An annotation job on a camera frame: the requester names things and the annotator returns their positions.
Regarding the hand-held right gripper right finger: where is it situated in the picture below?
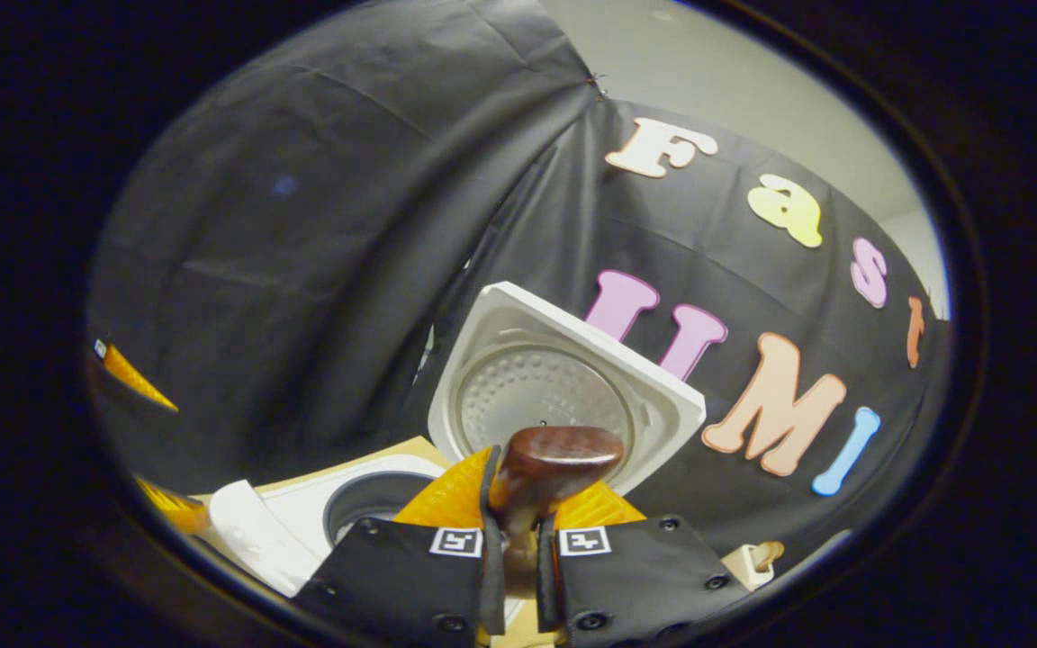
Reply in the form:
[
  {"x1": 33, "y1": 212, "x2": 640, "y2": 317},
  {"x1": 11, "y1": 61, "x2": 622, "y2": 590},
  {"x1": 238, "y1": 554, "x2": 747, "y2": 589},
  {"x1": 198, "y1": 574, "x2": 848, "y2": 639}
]
[{"x1": 537, "y1": 481, "x2": 753, "y2": 648}]

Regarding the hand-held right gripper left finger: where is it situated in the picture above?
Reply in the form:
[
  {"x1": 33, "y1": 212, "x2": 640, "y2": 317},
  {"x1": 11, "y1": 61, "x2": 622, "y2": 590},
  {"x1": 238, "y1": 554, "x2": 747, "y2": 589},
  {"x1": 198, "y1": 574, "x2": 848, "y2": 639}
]
[{"x1": 293, "y1": 445, "x2": 506, "y2": 648}]

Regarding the brown wooden spoon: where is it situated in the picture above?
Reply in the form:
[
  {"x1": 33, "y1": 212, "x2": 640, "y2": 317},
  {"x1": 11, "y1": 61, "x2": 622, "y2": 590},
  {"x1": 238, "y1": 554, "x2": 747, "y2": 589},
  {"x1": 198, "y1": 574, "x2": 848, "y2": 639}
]
[{"x1": 488, "y1": 426, "x2": 626, "y2": 599}]

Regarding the white rice cooker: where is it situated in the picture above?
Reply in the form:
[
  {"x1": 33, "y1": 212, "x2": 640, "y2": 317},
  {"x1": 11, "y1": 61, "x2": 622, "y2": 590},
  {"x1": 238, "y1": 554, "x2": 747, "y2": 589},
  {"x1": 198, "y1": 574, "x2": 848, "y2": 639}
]
[{"x1": 208, "y1": 281, "x2": 708, "y2": 599}]

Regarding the white toaster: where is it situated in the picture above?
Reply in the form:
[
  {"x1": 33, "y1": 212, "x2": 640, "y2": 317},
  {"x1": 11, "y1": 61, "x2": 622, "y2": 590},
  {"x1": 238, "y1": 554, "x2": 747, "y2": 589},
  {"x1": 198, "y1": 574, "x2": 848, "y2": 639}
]
[{"x1": 721, "y1": 543, "x2": 776, "y2": 592}]

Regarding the black backdrop cloth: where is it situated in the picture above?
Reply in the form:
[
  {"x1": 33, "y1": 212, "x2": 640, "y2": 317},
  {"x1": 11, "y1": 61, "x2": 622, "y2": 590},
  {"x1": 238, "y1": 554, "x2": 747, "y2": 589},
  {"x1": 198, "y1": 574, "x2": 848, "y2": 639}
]
[{"x1": 86, "y1": 0, "x2": 951, "y2": 577}]

